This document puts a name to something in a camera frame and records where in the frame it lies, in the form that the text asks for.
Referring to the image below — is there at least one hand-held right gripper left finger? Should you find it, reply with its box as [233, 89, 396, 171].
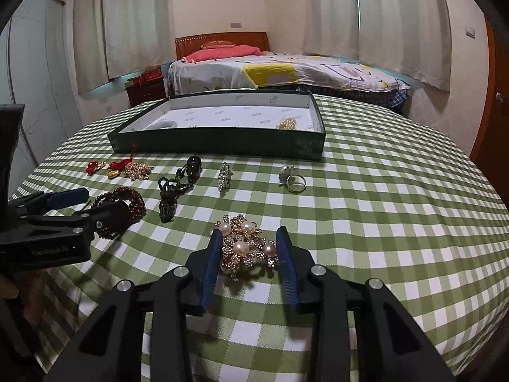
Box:
[44, 229, 225, 382]

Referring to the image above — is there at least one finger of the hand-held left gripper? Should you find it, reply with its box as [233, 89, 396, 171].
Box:
[7, 188, 89, 217]
[24, 200, 130, 233]

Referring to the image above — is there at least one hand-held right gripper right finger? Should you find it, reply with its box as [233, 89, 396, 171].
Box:
[275, 226, 458, 382]

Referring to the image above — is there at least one dark red bead bracelet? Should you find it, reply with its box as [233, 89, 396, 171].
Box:
[89, 186, 147, 239]

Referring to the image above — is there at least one gold pearl brooch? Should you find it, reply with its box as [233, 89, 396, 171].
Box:
[214, 214, 285, 281]

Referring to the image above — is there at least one gold chain brooch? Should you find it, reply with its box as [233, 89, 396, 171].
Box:
[123, 162, 154, 181]

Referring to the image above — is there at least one pearl ring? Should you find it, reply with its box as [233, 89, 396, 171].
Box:
[278, 164, 307, 194]

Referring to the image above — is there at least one green jewelry box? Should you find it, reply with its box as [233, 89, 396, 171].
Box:
[107, 91, 327, 160]

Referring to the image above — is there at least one person's left hand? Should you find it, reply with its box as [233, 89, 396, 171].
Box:
[0, 272, 20, 300]

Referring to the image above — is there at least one red tassel gold ingot charm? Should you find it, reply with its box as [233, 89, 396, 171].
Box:
[105, 143, 138, 180]

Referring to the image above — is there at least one silver flower brooch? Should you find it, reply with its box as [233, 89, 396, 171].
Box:
[218, 162, 234, 196]

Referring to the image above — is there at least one green checkered tablecloth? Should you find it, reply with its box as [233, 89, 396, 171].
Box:
[8, 93, 498, 382]

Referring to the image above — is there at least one glass sliding wardrobe door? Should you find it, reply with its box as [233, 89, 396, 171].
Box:
[0, 0, 82, 176]

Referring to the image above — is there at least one wooden nightstand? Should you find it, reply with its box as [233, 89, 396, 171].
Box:
[126, 75, 165, 108]

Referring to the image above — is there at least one white curtain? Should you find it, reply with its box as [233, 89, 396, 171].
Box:
[102, 0, 174, 80]
[73, 0, 110, 96]
[304, 0, 360, 60]
[354, 0, 452, 90]

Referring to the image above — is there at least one blue plaid bed sheet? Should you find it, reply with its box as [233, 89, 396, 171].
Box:
[254, 81, 410, 118]

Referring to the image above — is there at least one pink pillow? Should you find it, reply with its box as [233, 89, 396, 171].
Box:
[182, 46, 265, 63]

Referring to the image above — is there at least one bed with patterned cover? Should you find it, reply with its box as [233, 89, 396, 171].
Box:
[167, 53, 412, 96]

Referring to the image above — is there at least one wooden bed headboard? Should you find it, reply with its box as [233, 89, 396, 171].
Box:
[175, 32, 271, 60]

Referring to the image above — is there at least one wooden door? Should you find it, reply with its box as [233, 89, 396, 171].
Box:
[469, 16, 509, 184]

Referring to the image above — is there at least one dark bead green cord pendant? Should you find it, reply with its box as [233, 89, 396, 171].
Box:
[158, 155, 203, 223]

